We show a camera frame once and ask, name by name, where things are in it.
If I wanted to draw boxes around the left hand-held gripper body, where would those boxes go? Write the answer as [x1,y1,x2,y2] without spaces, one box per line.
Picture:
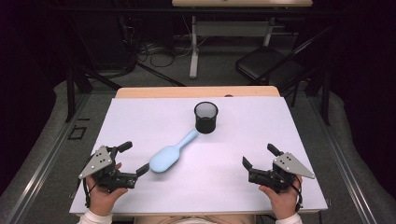
[78,145,138,192]

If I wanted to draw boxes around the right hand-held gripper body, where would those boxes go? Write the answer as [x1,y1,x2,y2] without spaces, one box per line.
[247,152,316,194]

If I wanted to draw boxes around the light blue hairbrush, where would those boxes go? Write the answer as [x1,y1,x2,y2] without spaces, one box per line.
[148,129,200,174]

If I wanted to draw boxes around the black mesh pen cup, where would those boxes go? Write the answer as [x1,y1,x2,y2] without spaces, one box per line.
[193,101,219,134]

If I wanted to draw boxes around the person's left hand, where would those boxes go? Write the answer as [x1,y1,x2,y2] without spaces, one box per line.
[86,175,129,217]

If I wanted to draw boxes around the person's right hand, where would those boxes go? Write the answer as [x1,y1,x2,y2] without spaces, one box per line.
[259,175,303,220]

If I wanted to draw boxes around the white board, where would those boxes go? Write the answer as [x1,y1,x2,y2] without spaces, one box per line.
[68,96,329,216]

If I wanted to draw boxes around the person's beige lap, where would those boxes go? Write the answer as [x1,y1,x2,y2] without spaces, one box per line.
[134,214,257,224]

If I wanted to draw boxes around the black metal stand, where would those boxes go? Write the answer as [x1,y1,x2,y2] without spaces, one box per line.
[64,66,122,124]
[306,69,332,127]

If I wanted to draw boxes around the black folding chair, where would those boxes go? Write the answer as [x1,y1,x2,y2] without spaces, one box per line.
[234,26,332,92]

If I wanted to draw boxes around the desk with white legs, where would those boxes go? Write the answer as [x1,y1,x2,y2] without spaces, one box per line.
[171,0,314,79]

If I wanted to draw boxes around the left hand-held gripper black cable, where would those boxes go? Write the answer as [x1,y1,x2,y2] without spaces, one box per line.
[81,178,94,209]

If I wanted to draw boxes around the hand-held gripper black cable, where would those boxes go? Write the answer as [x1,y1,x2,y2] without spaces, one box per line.
[290,175,304,213]
[81,178,94,209]

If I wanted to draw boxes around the right hand-held gripper black cable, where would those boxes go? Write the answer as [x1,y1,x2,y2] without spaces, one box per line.
[290,175,304,213]

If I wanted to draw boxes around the metal floor rail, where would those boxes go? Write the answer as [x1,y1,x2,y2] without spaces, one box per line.
[0,92,92,224]
[306,92,377,224]

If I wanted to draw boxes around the tangle of floor cables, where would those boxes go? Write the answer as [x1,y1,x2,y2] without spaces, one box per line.
[136,40,194,68]

